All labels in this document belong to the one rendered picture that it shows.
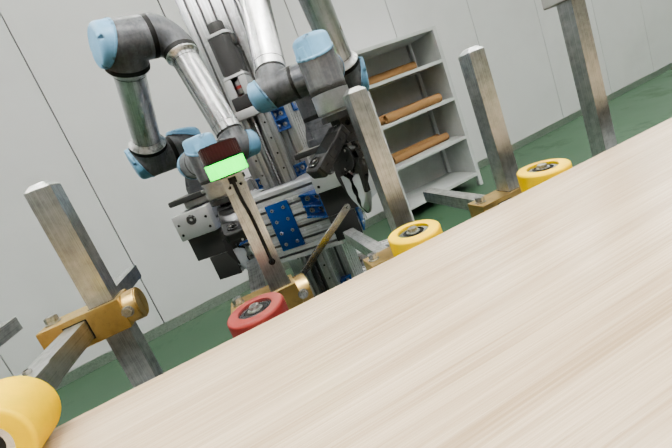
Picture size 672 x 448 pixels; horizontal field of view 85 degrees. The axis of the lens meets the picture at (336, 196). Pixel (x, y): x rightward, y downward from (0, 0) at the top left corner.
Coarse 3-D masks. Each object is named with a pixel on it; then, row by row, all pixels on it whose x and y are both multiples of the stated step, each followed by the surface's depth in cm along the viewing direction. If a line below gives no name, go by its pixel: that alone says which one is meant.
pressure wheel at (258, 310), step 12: (252, 300) 52; (264, 300) 51; (276, 300) 49; (240, 312) 50; (252, 312) 48; (264, 312) 46; (276, 312) 47; (228, 324) 47; (240, 324) 46; (252, 324) 45
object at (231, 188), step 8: (240, 152) 55; (232, 176) 54; (240, 176) 58; (224, 184) 58; (232, 184) 55; (240, 184) 58; (232, 192) 58; (240, 200) 56; (248, 208) 58; (256, 224) 59; (264, 248) 60; (272, 264) 61
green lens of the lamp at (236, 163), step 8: (224, 160) 52; (232, 160) 53; (240, 160) 54; (208, 168) 53; (216, 168) 52; (224, 168) 52; (232, 168) 53; (240, 168) 53; (208, 176) 54; (216, 176) 53; (224, 176) 52
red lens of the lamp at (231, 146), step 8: (216, 144) 52; (224, 144) 52; (232, 144) 53; (200, 152) 52; (208, 152) 52; (216, 152) 52; (224, 152) 52; (232, 152) 53; (208, 160) 52; (216, 160) 52
